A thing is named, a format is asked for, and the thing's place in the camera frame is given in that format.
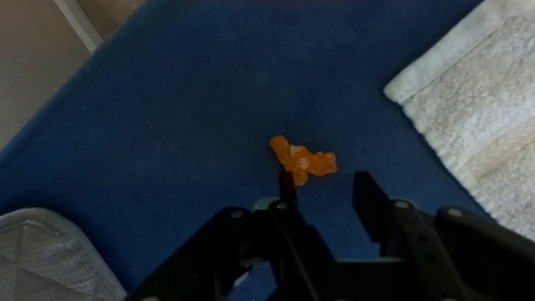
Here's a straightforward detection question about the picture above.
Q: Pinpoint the small orange object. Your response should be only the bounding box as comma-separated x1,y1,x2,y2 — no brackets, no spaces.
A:
268,134,340,187

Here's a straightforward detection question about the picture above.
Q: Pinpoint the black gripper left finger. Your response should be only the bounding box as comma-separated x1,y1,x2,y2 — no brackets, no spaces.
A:
126,167,358,301

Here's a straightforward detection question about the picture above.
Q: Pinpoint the blue ironing board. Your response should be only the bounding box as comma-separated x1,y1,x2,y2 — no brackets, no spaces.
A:
0,0,490,301

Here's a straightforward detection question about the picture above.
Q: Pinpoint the grey quilted iron rest pad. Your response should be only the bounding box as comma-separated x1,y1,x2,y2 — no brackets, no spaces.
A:
0,207,129,301

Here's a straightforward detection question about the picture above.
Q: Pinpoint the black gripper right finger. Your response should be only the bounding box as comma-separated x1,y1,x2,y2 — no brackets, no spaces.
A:
352,169,535,301

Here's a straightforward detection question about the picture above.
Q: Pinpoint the white towel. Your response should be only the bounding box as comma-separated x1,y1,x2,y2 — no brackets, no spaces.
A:
383,0,535,241

